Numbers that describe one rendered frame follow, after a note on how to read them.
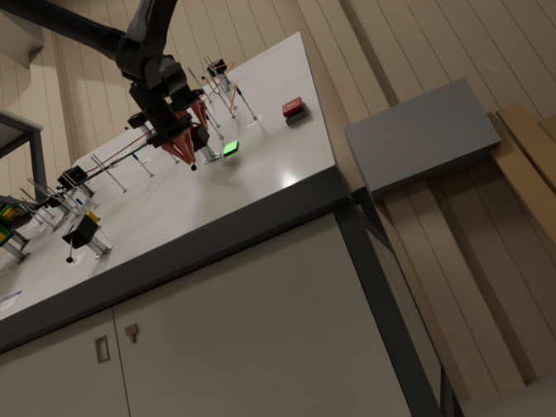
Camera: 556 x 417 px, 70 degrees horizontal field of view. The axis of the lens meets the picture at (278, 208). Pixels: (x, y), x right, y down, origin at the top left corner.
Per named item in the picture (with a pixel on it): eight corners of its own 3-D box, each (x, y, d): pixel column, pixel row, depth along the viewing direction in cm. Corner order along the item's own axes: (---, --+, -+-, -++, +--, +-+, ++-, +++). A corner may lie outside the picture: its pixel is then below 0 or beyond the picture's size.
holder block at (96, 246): (83, 284, 90) (48, 256, 84) (101, 247, 99) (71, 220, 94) (98, 276, 88) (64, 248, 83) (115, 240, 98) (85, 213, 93)
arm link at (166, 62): (112, 50, 80) (143, 64, 77) (155, 29, 86) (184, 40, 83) (128, 101, 89) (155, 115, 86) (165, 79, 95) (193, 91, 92)
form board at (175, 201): (-65, 356, 107) (-71, 352, 106) (79, 163, 188) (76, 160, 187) (339, 171, 74) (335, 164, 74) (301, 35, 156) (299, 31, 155)
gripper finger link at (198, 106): (196, 136, 109) (179, 105, 107) (218, 125, 107) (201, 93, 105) (187, 140, 102) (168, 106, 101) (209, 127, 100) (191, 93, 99)
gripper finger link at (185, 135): (183, 165, 98) (160, 131, 94) (206, 152, 95) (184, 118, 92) (173, 176, 92) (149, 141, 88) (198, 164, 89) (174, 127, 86)
